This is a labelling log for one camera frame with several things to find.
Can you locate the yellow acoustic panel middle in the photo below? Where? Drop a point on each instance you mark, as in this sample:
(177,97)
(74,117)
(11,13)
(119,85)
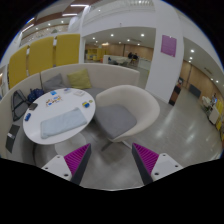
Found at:
(40,55)

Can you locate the black notebook on sofa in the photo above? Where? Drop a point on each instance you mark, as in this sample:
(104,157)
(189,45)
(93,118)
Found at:
(12,138)

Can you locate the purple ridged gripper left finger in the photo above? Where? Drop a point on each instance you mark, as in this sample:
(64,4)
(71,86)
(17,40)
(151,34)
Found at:
(72,166)

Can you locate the beige curved sofa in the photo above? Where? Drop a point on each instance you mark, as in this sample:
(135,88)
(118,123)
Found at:
(101,76)

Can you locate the yellow acoustic panel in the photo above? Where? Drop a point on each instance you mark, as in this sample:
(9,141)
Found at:
(40,55)
(67,49)
(17,67)

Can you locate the blue backpack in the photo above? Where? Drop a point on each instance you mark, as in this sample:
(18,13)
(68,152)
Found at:
(35,94)

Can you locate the yellow acoustic panel left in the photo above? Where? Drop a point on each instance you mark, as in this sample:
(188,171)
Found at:
(17,67)

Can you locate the blue yellow small object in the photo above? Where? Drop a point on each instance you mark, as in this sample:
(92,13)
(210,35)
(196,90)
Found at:
(87,104)

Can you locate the purple wall poster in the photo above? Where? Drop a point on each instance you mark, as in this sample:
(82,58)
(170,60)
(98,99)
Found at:
(168,45)

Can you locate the white paper booklet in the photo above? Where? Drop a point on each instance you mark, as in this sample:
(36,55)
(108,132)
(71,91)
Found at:
(79,93)

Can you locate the white tub chair grey cushion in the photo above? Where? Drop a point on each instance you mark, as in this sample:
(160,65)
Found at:
(123,111)

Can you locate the black mesh bag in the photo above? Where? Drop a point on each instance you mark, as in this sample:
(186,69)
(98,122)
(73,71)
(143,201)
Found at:
(19,105)

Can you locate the light blue folded towel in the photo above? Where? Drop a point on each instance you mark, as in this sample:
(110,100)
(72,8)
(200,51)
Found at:
(62,123)

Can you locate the white round table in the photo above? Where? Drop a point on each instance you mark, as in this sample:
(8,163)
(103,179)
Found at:
(42,112)

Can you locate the yellow-green cushion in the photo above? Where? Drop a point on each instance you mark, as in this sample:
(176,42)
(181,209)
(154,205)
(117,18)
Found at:
(79,79)

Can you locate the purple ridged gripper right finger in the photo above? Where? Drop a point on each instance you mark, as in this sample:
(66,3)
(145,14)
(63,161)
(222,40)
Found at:
(153,166)

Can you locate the yellow acoustic panel right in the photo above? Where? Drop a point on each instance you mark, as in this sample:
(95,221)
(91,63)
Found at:
(67,49)

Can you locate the brown black bin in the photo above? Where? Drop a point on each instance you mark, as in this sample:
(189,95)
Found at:
(175,94)

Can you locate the black phone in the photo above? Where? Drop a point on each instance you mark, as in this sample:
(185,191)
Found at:
(33,106)

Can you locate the colourful card box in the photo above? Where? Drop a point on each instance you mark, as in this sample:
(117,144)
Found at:
(53,100)

